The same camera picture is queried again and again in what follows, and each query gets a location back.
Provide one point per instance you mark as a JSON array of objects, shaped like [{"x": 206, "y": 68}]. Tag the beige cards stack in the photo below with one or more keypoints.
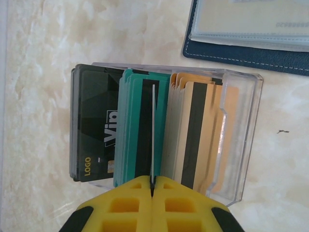
[{"x": 181, "y": 135}]

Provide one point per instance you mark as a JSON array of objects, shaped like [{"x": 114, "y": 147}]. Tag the teal cards stack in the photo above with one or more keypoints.
[{"x": 131, "y": 120}]

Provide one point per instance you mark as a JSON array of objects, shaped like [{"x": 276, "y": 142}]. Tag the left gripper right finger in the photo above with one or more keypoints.
[{"x": 186, "y": 207}]

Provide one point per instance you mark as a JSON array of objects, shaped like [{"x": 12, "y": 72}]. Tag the blue card holder wallet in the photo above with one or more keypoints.
[{"x": 241, "y": 56}]

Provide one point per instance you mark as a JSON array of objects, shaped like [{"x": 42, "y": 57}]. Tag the clear plastic card box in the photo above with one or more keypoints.
[{"x": 241, "y": 145}]

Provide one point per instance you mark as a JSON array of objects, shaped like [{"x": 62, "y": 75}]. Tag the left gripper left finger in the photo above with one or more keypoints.
[{"x": 120, "y": 207}]

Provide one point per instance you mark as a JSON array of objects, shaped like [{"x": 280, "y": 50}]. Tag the black VIP cards stack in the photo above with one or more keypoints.
[{"x": 94, "y": 120}]

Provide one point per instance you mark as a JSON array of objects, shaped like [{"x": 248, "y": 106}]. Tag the small dark debris speck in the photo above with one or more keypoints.
[{"x": 281, "y": 131}]

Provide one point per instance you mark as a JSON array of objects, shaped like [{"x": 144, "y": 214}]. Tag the thin plastic card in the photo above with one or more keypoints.
[{"x": 153, "y": 133}]

